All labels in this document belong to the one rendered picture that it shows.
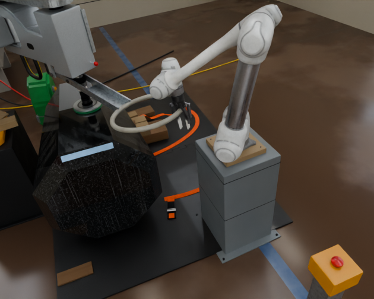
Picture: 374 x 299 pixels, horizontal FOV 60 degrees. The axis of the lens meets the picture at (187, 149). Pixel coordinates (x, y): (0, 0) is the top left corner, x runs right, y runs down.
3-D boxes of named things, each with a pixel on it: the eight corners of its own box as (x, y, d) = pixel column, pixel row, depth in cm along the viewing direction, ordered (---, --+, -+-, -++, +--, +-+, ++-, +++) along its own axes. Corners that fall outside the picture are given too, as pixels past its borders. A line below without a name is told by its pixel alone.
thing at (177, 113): (95, 126, 204) (93, 122, 202) (147, 92, 232) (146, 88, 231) (149, 140, 174) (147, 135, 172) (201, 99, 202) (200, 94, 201)
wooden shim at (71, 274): (58, 286, 226) (57, 285, 225) (57, 274, 233) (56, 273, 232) (93, 273, 231) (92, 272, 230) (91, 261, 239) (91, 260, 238)
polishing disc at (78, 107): (73, 114, 236) (73, 113, 235) (73, 101, 252) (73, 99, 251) (102, 108, 239) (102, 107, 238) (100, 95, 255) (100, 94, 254)
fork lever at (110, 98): (48, 76, 238) (46, 70, 234) (69, 65, 249) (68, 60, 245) (114, 116, 211) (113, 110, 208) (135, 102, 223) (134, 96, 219)
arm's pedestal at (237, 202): (245, 193, 280) (248, 117, 229) (281, 237, 243) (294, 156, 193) (193, 215, 266) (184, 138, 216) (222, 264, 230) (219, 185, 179)
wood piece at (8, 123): (-9, 134, 244) (-12, 129, 241) (-10, 128, 251) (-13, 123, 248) (18, 125, 251) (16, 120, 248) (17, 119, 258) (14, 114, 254)
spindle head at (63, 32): (43, 72, 236) (18, 8, 208) (67, 60, 249) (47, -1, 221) (73, 83, 218) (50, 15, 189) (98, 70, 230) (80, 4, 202)
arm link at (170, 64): (169, 80, 190) (161, 91, 180) (163, 55, 181) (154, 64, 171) (186, 80, 186) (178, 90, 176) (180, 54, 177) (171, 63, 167)
